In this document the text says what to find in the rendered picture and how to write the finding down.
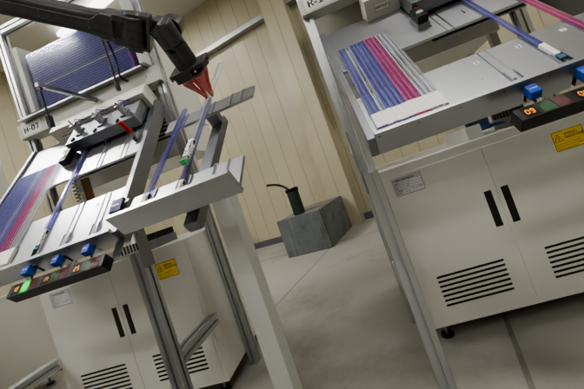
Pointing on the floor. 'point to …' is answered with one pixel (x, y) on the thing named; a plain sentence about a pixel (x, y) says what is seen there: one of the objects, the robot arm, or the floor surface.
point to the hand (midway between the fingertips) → (209, 94)
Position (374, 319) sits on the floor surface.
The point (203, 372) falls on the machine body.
